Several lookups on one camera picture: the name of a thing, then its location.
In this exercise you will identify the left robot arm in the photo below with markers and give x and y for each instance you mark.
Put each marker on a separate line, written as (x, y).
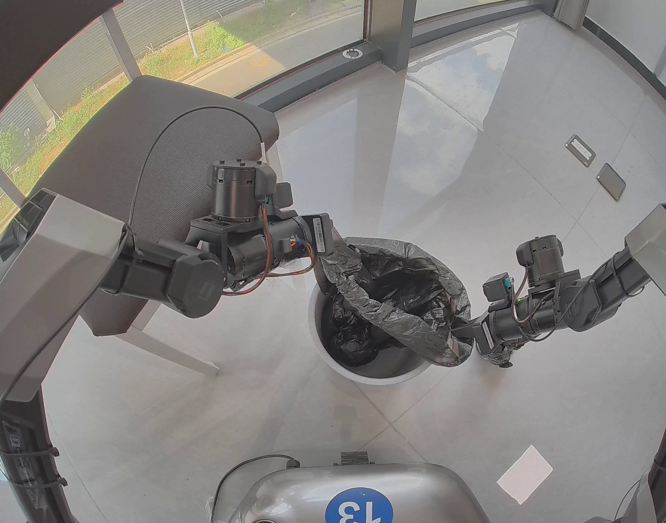
(55, 265)

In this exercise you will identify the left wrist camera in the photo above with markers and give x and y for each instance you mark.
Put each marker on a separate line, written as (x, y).
(284, 195)

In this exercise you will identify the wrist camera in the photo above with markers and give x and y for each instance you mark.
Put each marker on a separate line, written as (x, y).
(496, 286)
(284, 195)

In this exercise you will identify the crumpled black plastic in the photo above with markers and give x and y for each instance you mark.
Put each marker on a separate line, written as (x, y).
(499, 358)

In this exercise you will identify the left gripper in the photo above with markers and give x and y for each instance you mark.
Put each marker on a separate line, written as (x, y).
(289, 237)

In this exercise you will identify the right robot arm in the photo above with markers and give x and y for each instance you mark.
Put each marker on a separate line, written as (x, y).
(654, 248)

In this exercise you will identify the black plastic bag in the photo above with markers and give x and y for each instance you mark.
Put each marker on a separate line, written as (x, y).
(398, 314)

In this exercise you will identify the window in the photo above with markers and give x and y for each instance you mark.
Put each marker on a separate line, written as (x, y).
(387, 14)

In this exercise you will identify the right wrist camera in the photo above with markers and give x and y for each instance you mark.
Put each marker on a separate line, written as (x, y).
(496, 286)

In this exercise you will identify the grey chair with white legs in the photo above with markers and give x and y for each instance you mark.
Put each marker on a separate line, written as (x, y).
(191, 96)

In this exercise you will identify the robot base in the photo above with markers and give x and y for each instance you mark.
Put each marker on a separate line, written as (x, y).
(311, 493)

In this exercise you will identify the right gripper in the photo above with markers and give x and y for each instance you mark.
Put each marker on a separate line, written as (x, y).
(502, 330)

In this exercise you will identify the white trash bin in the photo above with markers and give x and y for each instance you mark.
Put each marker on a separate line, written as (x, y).
(365, 373)

